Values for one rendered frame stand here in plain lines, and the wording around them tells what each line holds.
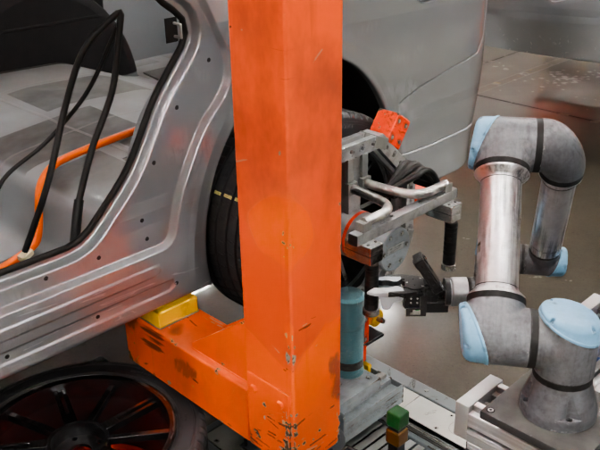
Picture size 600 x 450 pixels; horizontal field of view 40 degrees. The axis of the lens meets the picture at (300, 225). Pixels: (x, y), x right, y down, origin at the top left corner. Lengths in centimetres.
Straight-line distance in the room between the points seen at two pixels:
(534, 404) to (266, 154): 72
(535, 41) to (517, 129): 290
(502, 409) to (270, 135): 72
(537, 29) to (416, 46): 196
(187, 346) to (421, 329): 154
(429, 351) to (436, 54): 121
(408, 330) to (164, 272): 154
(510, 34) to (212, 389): 310
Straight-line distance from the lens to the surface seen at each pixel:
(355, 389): 277
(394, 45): 263
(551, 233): 200
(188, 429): 219
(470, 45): 299
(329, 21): 161
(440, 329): 352
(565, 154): 181
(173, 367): 225
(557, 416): 171
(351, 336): 229
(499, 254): 169
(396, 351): 336
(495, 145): 177
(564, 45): 463
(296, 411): 191
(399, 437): 200
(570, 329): 161
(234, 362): 204
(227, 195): 223
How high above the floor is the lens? 187
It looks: 25 degrees down
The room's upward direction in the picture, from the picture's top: 1 degrees counter-clockwise
